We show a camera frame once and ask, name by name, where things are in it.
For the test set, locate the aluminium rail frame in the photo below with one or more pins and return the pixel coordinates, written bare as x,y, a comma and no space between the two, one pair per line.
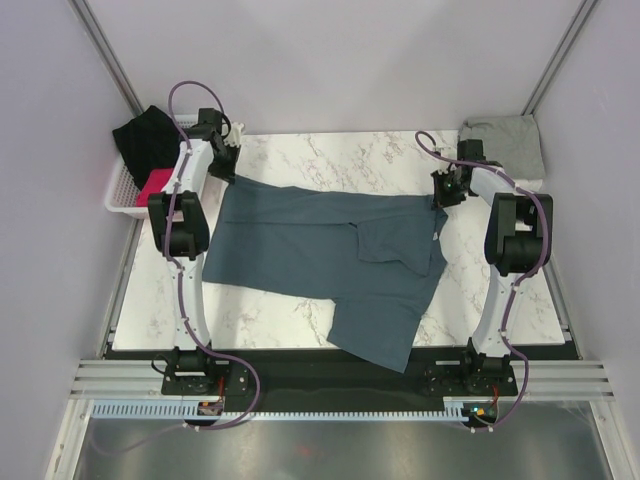
548,381

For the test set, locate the right corner aluminium post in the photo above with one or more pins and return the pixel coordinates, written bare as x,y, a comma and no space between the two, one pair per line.
567,42

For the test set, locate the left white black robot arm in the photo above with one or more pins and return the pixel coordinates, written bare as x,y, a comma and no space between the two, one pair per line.
179,225

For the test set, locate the white slotted cable duct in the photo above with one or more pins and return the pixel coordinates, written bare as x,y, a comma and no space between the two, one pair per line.
446,409

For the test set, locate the white plastic basket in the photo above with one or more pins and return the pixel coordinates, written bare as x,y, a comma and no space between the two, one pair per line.
125,192

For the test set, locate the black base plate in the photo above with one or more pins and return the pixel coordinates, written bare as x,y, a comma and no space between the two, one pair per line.
329,377

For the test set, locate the left corner aluminium post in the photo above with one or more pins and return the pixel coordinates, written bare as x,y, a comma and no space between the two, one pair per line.
99,39

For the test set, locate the folded grey t shirt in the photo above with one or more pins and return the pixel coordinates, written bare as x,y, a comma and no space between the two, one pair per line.
512,141

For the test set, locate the pink red t shirt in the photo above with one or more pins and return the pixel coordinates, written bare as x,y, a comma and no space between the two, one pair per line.
155,183

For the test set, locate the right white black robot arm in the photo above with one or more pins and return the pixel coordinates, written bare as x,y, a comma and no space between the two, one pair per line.
517,242

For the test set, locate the corner aluminium post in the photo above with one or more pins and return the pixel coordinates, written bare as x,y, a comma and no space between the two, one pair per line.
567,42
99,39

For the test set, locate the black t shirt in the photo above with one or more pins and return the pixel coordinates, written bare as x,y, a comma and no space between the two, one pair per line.
148,142

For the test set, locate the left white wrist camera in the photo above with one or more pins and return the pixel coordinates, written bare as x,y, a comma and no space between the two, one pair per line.
234,136

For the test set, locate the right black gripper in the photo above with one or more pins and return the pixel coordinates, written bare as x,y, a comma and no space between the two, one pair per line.
441,200

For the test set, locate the blue grey t shirt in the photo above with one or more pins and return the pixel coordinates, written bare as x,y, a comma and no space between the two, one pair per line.
377,258

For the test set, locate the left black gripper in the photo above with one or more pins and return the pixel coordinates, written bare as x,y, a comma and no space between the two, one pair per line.
227,174

